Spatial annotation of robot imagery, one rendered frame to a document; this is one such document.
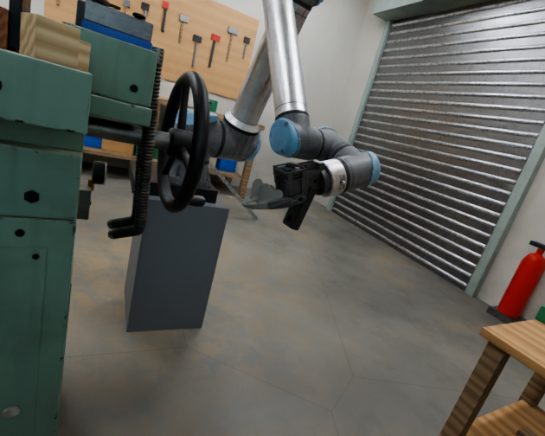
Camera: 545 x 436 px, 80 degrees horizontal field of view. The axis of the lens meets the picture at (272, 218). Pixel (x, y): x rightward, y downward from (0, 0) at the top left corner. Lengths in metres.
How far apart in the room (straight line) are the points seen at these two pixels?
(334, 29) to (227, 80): 1.56
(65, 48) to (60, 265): 0.28
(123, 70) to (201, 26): 3.51
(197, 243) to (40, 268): 0.82
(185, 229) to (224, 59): 3.10
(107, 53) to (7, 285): 0.36
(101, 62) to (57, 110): 0.24
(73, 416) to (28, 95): 0.96
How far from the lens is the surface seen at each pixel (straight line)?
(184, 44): 4.05
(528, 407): 1.65
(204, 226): 1.26
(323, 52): 4.73
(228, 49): 4.15
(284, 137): 0.82
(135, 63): 0.62
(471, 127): 3.38
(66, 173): 0.49
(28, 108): 0.39
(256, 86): 1.26
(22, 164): 0.49
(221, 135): 1.28
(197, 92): 0.63
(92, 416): 1.19
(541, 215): 3.03
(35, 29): 0.43
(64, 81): 0.39
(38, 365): 0.63
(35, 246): 0.53
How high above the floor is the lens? 0.90
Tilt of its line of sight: 16 degrees down
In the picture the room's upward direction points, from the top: 15 degrees clockwise
